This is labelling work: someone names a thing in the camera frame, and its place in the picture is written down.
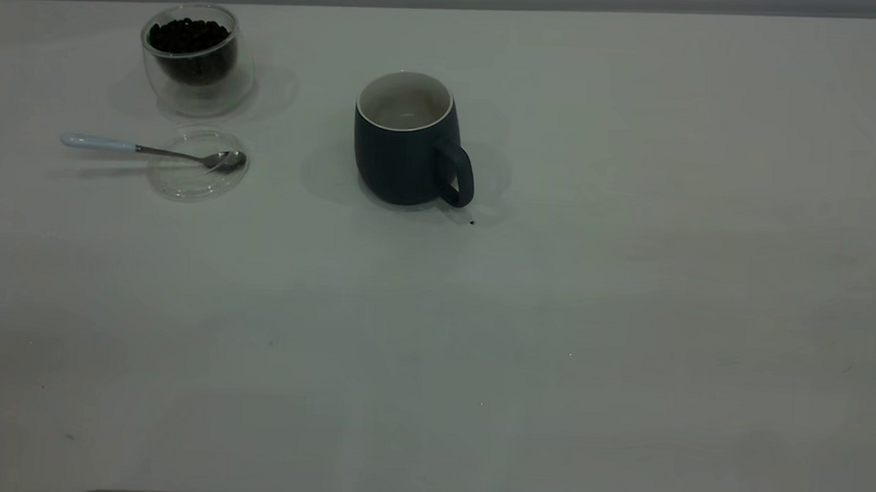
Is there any dark grey ceramic mug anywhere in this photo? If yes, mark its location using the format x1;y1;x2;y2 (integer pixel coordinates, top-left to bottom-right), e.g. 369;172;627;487
349;69;481;210

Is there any clear double-walled glass jar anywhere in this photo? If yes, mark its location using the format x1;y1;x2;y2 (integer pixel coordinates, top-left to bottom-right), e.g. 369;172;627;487
137;0;259;120

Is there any metal spoon with white handle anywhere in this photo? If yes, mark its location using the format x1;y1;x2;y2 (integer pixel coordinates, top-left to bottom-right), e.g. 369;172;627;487
58;132;248;174

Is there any clear plastic lid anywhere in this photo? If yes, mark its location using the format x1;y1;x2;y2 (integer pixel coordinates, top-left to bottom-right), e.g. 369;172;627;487
146;124;252;205

